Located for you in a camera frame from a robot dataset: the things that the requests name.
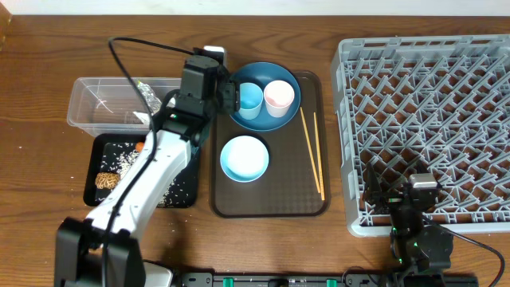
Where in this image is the light blue cup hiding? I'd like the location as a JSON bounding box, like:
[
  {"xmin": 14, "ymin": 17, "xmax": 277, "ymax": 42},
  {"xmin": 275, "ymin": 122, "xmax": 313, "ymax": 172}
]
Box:
[{"xmin": 238, "ymin": 82, "xmax": 264, "ymax": 120}]

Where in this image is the snack wrapper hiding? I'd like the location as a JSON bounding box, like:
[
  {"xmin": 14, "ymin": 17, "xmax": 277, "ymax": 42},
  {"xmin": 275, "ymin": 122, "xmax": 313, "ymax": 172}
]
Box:
[{"xmin": 137, "ymin": 81, "xmax": 162, "ymax": 115}]

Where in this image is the light blue bowl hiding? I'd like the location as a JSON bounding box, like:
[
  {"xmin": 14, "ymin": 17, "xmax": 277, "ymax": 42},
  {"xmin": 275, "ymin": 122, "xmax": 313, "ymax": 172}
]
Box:
[{"xmin": 219, "ymin": 136, "xmax": 269, "ymax": 183}]

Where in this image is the orange carrot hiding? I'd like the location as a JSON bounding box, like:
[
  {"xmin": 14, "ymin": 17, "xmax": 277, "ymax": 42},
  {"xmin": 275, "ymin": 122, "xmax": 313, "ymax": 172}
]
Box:
[{"xmin": 135, "ymin": 142, "xmax": 144, "ymax": 152}]

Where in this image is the white rice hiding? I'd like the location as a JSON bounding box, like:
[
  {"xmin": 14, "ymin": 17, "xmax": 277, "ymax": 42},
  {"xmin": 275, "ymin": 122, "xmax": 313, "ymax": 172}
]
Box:
[{"xmin": 97, "ymin": 143, "xmax": 200, "ymax": 208}]

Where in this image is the brown shiitake mushroom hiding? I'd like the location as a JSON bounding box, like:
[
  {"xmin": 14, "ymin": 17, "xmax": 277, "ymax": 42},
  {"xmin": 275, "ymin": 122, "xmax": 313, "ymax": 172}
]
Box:
[{"xmin": 95, "ymin": 172, "xmax": 120, "ymax": 190}]

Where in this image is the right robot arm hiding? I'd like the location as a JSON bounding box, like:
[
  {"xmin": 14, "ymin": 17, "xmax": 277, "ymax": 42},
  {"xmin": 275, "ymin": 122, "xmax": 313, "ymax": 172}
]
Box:
[{"xmin": 363, "ymin": 164, "xmax": 453, "ymax": 286}]

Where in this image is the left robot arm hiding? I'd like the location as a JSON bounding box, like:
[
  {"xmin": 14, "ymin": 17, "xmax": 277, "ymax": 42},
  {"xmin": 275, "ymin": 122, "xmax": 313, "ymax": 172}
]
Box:
[{"xmin": 54, "ymin": 46, "xmax": 240, "ymax": 286}]

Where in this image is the grey dishwasher rack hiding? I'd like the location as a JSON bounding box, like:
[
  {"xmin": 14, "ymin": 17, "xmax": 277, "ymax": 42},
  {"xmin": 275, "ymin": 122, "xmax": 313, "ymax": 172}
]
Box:
[{"xmin": 331, "ymin": 34, "xmax": 509, "ymax": 238}]

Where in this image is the right wooden chopstick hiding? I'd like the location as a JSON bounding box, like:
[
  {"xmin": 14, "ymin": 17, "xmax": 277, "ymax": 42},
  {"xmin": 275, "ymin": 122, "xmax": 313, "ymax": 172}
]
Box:
[{"xmin": 313, "ymin": 112, "xmax": 325, "ymax": 201}]

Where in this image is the wooden chopstick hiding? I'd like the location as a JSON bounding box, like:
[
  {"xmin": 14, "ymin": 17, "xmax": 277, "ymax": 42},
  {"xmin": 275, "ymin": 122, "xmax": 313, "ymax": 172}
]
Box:
[
  {"xmin": 313, "ymin": 112, "xmax": 325, "ymax": 201},
  {"xmin": 300, "ymin": 106, "xmax": 321, "ymax": 194}
]

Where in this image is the dark blue plate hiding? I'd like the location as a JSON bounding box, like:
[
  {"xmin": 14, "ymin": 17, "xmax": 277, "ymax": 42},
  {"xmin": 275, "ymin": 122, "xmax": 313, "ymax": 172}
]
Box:
[{"xmin": 231, "ymin": 62, "xmax": 301, "ymax": 132}]

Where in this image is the pink cup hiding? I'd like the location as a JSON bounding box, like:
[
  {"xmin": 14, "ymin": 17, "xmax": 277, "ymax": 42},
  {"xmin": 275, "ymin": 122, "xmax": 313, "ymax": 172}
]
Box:
[{"xmin": 264, "ymin": 80, "xmax": 295, "ymax": 118}]

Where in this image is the brown serving tray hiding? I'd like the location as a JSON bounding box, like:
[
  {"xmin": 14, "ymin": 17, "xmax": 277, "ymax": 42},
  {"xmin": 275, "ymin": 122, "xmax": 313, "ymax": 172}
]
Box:
[{"xmin": 210, "ymin": 71, "xmax": 330, "ymax": 218}]

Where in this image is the left wooden chopstick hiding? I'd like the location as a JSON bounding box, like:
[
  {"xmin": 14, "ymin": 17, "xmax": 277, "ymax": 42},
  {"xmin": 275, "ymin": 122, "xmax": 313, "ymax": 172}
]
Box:
[{"xmin": 300, "ymin": 106, "xmax": 321, "ymax": 194}]

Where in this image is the clear plastic bin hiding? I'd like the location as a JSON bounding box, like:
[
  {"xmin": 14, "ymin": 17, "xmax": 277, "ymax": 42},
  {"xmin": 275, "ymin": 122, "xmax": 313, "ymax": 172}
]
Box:
[{"xmin": 65, "ymin": 77, "xmax": 205, "ymax": 138}]

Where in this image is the black plastic tray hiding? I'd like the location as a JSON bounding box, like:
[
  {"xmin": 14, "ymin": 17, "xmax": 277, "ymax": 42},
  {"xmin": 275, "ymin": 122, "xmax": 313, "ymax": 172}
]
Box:
[{"xmin": 83, "ymin": 134, "xmax": 200, "ymax": 208}]

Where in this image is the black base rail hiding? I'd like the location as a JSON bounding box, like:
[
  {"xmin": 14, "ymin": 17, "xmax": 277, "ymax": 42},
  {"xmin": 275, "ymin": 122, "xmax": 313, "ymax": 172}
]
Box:
[{"xmin": 171, "ymin": 273, "xmax": 479, "ymax": 287}]

